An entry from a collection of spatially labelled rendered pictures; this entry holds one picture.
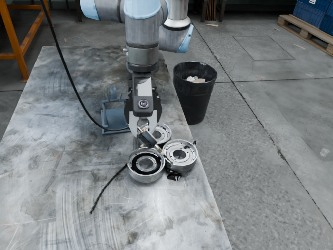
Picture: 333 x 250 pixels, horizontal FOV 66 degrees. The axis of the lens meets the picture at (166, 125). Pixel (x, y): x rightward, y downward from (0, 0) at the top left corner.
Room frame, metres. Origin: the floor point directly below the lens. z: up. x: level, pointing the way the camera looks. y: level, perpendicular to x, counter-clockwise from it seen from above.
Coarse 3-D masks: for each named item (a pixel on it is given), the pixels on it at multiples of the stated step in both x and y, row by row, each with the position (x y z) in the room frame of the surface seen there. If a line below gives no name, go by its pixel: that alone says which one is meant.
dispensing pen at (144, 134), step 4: (140, 128) 0.53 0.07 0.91; (144, 132) 0.51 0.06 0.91; (140, 136) 0.51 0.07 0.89; (144, 136) 0.50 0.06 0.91; (148, 136) 0.50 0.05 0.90; (144, 140) 0.51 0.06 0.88; (148, 140) 0.49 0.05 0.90; (152, 140) 0.50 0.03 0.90; (148, 144) 0.50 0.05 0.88; (152, 144) 0.49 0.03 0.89; (156, 144) 0.51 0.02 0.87; (148, 148) 0.51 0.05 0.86; (156, 148) 0.50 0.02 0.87; (160, 148) 0.50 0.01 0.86; (160, 152) 0.49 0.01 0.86; (164, 156) 0.49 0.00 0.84; (168, 160) 0.49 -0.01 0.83
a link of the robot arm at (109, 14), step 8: (80, 0) 0.67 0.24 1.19; (88, 0) 0.67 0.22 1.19; (96, 0) 0.66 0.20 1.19; (104, 0) 0.66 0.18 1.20; (112, 0) 0.66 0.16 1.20; (120, 0) 0.66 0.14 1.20; (88, 8) 0.66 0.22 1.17; (96, 8) 0.66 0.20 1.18; (104, 8) 0.66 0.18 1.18; (112, 8) 0.65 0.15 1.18; (88, 16) 0.67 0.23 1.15; (96, 16) 0.67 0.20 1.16; (104, 16) 0.66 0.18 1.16; (112, 16) 0.66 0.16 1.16
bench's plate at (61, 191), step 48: (48, 48) 1.19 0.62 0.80; (96, 48) 1.23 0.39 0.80; (48, 96) 0.79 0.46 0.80; (96, 96) 0.81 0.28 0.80; (0, 144) 0.52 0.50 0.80; (48, 144) 0.54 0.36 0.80; (96, 144) 0.56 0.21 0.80; (0, 192) 0.36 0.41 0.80; (48, 192) 0.37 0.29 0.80; (96, 192) 0.38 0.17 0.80; (144, 192) 0.40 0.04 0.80; (192, 192) 0.41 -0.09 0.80; (0, 240) 0.24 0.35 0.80; (48, 240) 0.25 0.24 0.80; (96, 240) 0.26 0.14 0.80; (144, 240) 0.27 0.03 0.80; (192, 240) 0.28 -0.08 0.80
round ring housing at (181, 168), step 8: (168, 144) 0.55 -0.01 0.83; (176, 144) 0.56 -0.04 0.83; (184, 144) 0.56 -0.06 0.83; (192, 144) 0.55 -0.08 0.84; (176, 152) 0.54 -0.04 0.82; (184, 152) 0.53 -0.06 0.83; (192, 152) 0.53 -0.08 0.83; (176, 160) 0.49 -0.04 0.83; (184, 160) 0.50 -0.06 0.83; (192, 160) 0.50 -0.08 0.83; (176, 168) 0.47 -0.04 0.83; (184, 168) 0.47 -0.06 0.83
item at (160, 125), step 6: (144, 126) 0.62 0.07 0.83; (156, 126) 0.63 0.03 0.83; (162, 126) 0.64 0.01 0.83; (168, 126) 0.62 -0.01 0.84; (156, 132) 0.61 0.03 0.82; (162, 132) 0.61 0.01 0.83; (168, 132) 0.61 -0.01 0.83; (162, 138) 0.58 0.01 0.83; (168, 138) 0.57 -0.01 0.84; (144, 144) 0.55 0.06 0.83; (162, 144) 0.55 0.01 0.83
